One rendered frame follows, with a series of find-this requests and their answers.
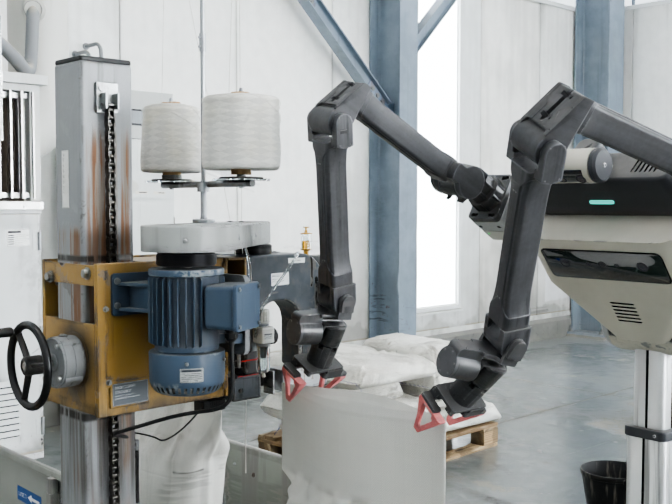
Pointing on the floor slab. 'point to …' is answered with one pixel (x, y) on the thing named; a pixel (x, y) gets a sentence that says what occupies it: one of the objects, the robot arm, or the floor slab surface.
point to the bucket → (604, 481)
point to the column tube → (82, 311)
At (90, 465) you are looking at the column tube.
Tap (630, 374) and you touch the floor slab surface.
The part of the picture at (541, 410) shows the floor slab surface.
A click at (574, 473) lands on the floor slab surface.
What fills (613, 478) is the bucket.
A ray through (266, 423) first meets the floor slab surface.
